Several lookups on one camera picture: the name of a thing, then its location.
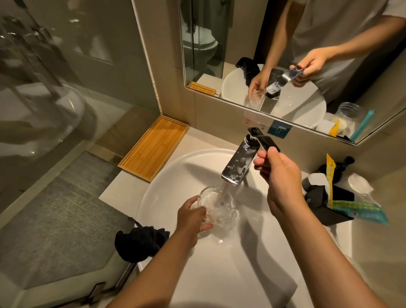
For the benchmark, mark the black cloth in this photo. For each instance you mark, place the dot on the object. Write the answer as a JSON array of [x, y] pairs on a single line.
[[139, 242]]

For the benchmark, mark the wall mirror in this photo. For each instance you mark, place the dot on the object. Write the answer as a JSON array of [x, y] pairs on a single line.
[[241, 41]]

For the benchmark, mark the black pump bottle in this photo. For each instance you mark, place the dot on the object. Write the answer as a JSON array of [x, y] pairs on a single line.
[[341, 168]]

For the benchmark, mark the person's right forearm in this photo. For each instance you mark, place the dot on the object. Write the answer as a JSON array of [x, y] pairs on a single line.
[[320, 263]]

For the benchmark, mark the person's left hand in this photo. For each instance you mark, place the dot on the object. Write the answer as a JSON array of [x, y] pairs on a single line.
[[187, 219]]

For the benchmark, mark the person's right thumb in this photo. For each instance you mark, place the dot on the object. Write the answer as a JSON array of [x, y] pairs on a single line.
[[275, 154]]

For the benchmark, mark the clear plastic wrapped packet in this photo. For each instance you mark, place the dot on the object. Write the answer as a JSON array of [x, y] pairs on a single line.
[[360, 185]]

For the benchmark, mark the blue sticker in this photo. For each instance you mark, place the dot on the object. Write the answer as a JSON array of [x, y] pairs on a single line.
[[279, 129]]

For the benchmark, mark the chrome faucet spout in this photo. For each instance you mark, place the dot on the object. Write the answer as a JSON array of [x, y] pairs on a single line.
[[239, 161]]

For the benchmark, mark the black amenity box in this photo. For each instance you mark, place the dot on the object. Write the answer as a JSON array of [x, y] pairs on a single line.
[[330, 209]]

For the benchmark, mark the white ceramic sink basin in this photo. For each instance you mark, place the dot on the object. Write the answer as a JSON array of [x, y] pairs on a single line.
[[177, 190]]

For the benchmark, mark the chrome faucet lever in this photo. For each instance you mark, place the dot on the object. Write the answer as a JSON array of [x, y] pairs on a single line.
[[265, 139]]

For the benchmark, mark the clear glass cup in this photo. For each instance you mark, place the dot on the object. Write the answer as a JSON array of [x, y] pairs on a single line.
[[223, 211]]

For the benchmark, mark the person's left thumb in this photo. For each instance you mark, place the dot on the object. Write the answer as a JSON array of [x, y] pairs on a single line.
[[205, 227]]

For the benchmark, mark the person's right hand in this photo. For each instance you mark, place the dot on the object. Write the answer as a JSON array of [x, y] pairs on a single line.
[[284, 182]]

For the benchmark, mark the clear glass jar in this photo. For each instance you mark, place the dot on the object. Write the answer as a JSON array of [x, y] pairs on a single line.
[[359, 269]]

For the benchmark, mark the bamboo tray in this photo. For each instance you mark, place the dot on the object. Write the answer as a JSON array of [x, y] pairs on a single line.
[[154, 148]]

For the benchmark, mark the yellow sachet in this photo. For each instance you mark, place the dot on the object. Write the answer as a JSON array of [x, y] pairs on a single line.
[[330, 177]]

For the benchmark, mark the teal toiletry packet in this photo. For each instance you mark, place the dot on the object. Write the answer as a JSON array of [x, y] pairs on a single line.
[[364, 211]]

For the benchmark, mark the person's left forearm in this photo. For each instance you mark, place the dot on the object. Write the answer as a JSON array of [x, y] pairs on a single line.
[[155, 273]]

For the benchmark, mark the grey bath mat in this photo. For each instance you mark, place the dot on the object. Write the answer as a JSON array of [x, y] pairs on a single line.
[[60, 222]]

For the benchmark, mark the glass shower partition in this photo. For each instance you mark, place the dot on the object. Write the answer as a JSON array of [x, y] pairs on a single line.
[[63, 79]]

